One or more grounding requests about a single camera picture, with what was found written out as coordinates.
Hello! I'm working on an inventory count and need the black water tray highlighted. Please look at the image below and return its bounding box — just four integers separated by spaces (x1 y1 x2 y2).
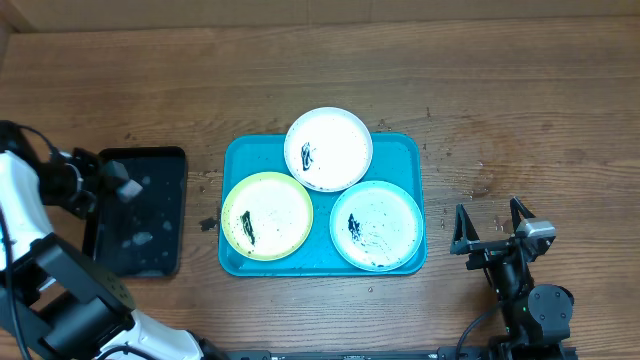
82 146 187 278

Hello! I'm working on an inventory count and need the white dirty plate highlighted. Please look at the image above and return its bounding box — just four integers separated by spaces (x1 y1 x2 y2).
284 107 373 192

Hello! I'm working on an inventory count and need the teal plastic serving tray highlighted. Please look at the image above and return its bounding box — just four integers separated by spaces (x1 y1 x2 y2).
218 132 424 277

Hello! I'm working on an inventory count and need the green scouring sponge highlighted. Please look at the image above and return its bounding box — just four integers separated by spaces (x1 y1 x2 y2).
102 161 143 203

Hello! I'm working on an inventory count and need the yellow-rimmed plate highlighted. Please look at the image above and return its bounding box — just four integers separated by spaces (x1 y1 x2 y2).
221 172 314 261

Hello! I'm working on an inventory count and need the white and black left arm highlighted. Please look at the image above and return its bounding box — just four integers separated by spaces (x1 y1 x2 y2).
1 120 226 360

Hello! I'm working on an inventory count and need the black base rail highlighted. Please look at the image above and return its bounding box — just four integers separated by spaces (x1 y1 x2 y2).
227 346 498 360

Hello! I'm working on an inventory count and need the light blue-rimmed dirty plate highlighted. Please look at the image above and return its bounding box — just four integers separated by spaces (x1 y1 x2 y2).
329 181 425 273

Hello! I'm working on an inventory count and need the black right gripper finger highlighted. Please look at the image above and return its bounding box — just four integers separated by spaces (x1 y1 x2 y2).
452 204 480 245
510 196 535 233

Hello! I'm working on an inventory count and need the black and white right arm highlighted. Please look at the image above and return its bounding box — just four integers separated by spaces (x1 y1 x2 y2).
450 197 577 359

